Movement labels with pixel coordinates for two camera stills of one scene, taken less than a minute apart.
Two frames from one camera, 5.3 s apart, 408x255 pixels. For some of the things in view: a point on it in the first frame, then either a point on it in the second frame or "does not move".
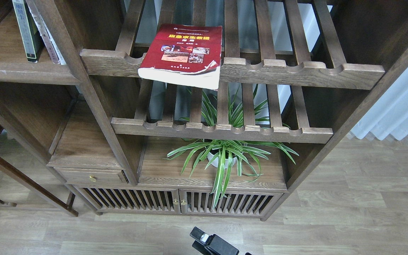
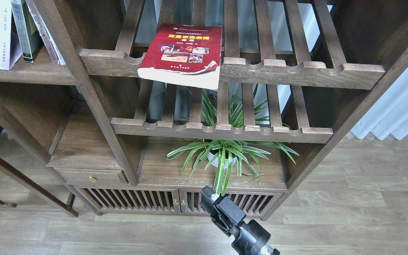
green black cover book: [32, 37] does not move
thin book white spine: [56, 55] does not move
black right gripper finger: [214, 244] -> [252, 238]
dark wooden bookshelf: [183, 108] does not move
